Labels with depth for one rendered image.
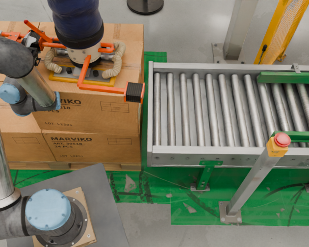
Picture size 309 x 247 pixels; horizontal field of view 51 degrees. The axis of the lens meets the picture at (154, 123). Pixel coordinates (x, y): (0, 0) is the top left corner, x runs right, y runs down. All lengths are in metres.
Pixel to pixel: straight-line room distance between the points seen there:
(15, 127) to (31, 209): 0.95
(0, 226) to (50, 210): 0.18
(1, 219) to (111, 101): 0.76
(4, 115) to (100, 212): 0.98
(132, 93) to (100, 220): 0.60
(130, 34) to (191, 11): 1.25
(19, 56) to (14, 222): 0.59
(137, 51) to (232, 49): 1.41
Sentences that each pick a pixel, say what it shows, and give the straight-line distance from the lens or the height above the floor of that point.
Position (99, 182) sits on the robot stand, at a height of 0.75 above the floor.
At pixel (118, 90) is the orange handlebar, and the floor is 1.09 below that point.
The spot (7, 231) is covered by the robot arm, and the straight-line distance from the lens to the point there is 1.33.
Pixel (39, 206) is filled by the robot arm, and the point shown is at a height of 1.08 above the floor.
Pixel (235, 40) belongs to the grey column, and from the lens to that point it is 3.00.
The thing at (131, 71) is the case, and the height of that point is 0.94.
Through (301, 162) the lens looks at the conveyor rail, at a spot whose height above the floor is 0.50.
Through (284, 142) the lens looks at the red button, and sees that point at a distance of 1.49.
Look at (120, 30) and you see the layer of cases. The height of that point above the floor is 0.54.
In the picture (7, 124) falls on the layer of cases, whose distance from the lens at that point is 2.17.
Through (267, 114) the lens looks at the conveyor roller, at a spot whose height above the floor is 0.55.
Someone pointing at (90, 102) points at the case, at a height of 0.87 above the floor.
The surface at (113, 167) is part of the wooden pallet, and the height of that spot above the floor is 0.02.
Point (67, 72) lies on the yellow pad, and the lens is 1.72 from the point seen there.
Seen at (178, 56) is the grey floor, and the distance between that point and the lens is 3.13.
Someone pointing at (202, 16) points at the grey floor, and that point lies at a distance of 3.60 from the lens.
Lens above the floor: 2.24
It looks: 58 degrees down
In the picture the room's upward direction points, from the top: 2 degrees clockwise
